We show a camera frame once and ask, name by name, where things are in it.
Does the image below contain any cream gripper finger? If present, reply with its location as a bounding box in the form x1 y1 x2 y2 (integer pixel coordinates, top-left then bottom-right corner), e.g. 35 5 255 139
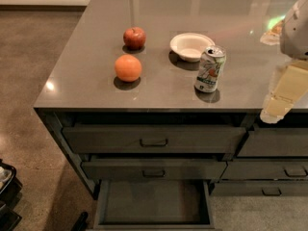
260 20 283 45

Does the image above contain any orange fruit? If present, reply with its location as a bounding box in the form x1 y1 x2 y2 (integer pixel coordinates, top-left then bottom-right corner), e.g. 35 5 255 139
115 54 142 82

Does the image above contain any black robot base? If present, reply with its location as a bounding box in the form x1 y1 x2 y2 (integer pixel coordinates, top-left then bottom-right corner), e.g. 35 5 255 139
0 160 22 231

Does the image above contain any grey top right drawer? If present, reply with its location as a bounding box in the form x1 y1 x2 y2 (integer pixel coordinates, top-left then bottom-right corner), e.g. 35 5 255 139
238 125 308 157

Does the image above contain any grey middle right drawer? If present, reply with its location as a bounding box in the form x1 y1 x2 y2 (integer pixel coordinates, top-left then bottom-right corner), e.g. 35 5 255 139
221 160 308 180

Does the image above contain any grey top left drawer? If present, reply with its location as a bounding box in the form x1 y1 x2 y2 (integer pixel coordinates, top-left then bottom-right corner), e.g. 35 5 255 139
63 125 246 153

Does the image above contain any grey open bottom drawer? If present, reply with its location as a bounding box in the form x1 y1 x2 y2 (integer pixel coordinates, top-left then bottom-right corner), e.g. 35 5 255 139
93 180 215 231

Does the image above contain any grey middle left drawer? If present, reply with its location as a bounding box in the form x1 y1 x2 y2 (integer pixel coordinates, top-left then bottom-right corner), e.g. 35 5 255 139
81 158 226 180

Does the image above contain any white green soda can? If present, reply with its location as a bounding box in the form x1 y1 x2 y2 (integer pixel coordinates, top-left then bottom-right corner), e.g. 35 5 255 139
194 45 226 93

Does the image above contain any white bowl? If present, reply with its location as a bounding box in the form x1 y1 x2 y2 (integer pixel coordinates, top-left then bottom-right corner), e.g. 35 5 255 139
169 33 215 63

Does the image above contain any grey counter cabinet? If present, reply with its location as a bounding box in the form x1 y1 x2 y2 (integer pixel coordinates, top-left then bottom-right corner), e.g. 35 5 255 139
35 0 307 194

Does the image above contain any red apple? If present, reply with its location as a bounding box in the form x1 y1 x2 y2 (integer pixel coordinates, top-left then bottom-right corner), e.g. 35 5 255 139
123 27 146 50

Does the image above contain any black object at floor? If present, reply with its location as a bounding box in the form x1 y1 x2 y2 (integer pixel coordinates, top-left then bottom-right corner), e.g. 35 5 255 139
71 212 89 231

